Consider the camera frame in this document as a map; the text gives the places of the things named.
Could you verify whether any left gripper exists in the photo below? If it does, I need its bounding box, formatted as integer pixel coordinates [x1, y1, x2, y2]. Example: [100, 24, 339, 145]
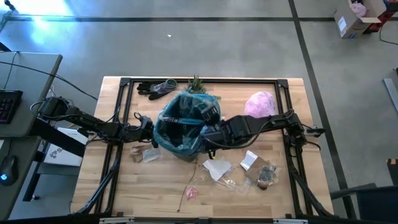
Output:
[134, 113, 159, 149]

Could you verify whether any whitish plastic sheet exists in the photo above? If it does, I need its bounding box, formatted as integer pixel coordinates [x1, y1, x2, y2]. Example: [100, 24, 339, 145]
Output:
[142, 146, 162, 163]

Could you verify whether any teal plastic trash bag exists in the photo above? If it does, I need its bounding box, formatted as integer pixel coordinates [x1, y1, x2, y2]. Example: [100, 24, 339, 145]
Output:
[152, 91, 222, 157]

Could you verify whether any brownish wrapper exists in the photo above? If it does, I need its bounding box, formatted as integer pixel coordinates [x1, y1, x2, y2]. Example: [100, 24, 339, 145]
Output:
[129, 144, 147, 164]

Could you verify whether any white paper with clear bag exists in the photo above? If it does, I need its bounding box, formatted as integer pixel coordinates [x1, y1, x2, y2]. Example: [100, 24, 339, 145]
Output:
[202, 158, 233, 182]

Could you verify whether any brown cardboard piece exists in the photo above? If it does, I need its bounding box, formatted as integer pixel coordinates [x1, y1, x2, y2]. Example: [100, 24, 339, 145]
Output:
[244, 156, 270, 184]

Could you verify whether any small pink plastic bag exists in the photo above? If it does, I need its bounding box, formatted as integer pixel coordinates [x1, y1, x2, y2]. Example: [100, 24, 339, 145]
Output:
[349, 1, 368, 18]

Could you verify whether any succulent plant in pot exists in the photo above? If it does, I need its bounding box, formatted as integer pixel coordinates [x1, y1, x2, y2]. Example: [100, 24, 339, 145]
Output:
[185, 74, 222, 100]

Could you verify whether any black work glove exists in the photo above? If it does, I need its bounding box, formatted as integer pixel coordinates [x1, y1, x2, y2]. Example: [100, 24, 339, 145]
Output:
[136, 78, 178, 101]

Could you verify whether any white paper piece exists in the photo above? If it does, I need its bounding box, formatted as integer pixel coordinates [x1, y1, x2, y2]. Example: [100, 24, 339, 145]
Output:
[239, 150, 259, 171]

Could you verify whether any small pink wrapper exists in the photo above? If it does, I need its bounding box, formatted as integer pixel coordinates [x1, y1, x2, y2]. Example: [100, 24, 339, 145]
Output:
[185, 186, 199, 200]

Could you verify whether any white printed box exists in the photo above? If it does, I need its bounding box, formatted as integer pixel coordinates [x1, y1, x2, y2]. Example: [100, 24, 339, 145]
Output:
[43, 126, 90, 167]

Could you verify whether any grey desk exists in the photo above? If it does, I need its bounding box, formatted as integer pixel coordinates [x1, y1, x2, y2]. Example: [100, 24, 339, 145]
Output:
[0, 51, 63, 221]

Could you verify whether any black computer mouse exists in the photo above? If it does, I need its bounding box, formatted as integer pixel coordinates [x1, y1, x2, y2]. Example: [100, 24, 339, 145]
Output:
[0, 154, 19, 187]

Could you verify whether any black keyboard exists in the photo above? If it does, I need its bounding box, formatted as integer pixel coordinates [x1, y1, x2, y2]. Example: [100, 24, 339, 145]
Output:
[0, 89, 24, 125]

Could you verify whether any cardboard box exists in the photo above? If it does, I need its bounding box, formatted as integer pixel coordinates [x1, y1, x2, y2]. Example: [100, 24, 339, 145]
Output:
[333, 0, 382, 40]

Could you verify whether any silver aluminium bar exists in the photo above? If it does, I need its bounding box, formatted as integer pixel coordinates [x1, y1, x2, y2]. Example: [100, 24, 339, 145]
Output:
[382, 77, 398, 113]

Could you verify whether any dark office chair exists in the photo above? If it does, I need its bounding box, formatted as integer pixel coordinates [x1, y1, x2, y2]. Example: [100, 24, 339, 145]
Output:
[329, 182, 398, 224]

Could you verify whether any red plastic crate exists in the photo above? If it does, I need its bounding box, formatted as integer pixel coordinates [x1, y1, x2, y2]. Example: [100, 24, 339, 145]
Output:
[363, 0, 398, 34]

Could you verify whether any thin brown string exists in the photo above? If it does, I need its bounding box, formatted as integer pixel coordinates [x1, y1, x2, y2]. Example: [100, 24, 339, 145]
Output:
[176, 157, 198, 213]

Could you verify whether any black desk cable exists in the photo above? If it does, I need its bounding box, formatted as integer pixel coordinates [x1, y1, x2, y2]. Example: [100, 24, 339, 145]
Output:
[0, 60, 99, 101]

